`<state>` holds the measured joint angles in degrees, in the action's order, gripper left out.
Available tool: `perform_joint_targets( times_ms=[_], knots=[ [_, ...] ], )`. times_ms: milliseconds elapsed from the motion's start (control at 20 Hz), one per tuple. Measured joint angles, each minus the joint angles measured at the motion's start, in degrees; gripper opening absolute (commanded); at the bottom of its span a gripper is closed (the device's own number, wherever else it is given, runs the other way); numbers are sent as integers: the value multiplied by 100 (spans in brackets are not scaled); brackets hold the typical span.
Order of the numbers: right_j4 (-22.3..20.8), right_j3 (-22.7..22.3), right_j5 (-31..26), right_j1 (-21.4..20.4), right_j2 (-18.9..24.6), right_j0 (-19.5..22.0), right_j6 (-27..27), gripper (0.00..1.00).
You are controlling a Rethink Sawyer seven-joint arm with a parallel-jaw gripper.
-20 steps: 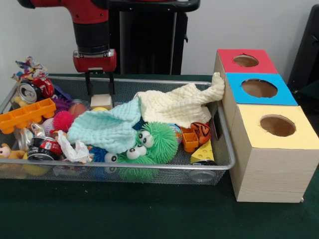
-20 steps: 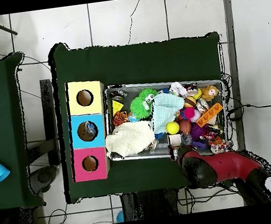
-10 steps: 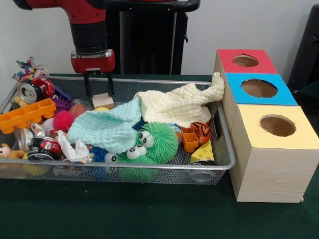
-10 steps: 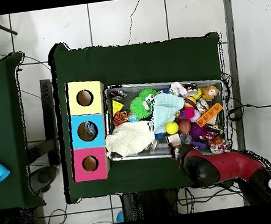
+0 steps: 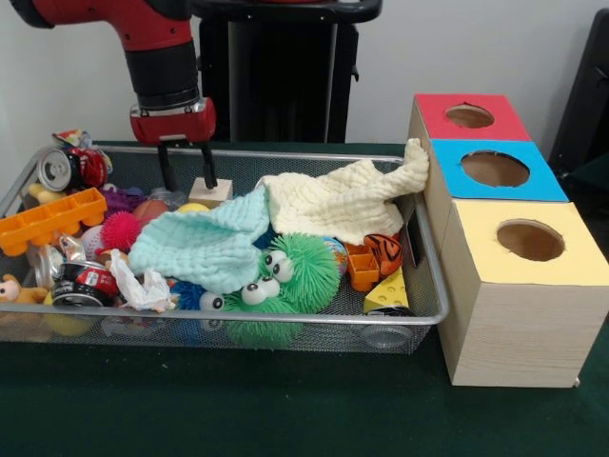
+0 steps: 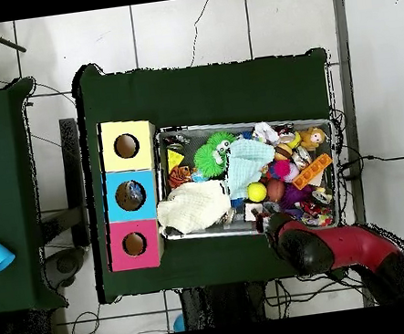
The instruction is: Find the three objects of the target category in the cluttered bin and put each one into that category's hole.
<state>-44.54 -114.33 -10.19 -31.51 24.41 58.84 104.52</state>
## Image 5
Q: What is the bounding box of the pink spiky ball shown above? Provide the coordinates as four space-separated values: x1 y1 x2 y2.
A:
102 210 145 252

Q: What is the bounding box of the wooden box with three holes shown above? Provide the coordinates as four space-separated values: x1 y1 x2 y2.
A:
406 92 609 388

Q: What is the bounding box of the red and black soda can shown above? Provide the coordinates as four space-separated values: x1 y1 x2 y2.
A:
50 261 120 309

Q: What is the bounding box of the small wooden cube block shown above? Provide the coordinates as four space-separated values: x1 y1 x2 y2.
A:
188 177 234 205

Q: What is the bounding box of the shallow clear mesh bin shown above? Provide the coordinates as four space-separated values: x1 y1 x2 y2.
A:
0 145 451 355

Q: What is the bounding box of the cream muslin cloth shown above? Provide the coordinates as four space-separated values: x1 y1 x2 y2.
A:
262 138 431 247

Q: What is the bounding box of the orange toy block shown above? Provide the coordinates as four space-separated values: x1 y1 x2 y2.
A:
344 243 382 291

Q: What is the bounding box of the small clear plastic packet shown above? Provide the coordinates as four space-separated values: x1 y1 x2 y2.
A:
152 189 189 210

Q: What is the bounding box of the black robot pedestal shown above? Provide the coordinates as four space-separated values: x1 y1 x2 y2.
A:
195 14 361 144

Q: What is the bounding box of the orange tiger plush toy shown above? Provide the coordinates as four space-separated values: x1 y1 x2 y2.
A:
364 233 404 279

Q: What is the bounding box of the orange plastic toy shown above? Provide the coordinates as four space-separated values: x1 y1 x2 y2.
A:
0 188 108 258

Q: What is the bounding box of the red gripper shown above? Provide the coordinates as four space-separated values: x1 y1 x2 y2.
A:
129 97 219 193

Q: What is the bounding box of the mint green muslin cloth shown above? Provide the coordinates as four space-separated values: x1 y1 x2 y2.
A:
128 186 274 296

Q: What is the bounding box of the yellow cheese wedge toy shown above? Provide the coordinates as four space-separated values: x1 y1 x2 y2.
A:
363 267 411 315

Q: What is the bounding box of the small green spiky ball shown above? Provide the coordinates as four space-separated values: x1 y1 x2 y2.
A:
222 278 296 348

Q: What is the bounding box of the large green spiky ball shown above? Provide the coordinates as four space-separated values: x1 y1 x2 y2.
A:
262 231 342 313

